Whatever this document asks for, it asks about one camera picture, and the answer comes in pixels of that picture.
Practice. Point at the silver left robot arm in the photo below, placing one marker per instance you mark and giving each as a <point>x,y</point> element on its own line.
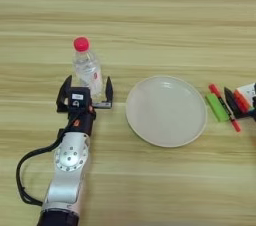
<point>68,170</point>

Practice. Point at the green rectangular block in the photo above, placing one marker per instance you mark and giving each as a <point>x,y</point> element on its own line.
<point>216,107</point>

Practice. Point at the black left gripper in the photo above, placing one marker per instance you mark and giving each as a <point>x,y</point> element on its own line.
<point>82,122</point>

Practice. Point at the round white plate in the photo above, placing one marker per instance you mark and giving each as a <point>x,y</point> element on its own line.
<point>166,111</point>

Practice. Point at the clear bottle with red cap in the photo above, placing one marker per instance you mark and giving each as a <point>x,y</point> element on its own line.
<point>87,69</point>

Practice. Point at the red marker pen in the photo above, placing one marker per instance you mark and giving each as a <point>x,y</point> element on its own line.
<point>215,90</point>

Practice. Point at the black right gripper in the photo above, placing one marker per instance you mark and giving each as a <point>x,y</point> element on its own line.
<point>252,115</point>

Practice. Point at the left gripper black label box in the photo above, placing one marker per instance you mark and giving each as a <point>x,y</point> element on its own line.
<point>79,97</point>

